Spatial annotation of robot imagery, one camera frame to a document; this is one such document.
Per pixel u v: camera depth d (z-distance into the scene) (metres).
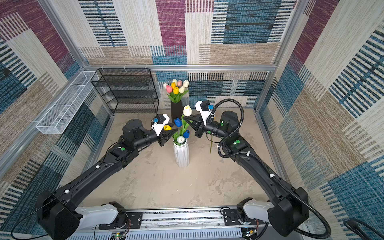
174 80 0.92
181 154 0.79
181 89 0.89
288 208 0.38
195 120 0.59
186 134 0.70
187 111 0.59
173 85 0.90
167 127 0.65
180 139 0.66
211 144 1.02
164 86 0.89
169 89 0.89
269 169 0.45
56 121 0.70
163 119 0.58
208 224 0.73
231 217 0.73
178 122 0.68
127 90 1.10
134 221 0.73
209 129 0.58
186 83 0.90
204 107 0.53
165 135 0.63
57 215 0.37
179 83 0.94
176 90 0.89
